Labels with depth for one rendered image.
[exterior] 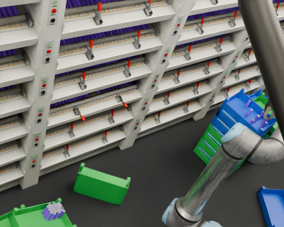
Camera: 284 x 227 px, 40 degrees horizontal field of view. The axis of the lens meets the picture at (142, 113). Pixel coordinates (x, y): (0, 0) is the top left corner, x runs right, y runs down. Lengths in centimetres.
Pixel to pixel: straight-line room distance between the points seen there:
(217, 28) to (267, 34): 203
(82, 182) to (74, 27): 102
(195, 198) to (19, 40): 110
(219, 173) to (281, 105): 155
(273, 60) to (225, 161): 151
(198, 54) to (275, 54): 210
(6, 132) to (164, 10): 94
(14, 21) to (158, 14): 67
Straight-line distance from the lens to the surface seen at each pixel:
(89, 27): 167
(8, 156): 212
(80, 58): 180
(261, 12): 32
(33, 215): 228
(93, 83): 198
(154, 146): 278
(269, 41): 32
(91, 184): 234
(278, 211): 292
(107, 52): 187
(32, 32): 158
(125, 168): 261
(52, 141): 219
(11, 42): 153
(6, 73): 168
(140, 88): 228
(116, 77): 205
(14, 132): 197
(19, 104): 183
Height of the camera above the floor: 210
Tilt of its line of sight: 45 degrees down
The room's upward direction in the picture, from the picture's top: 23 degrees clockwise
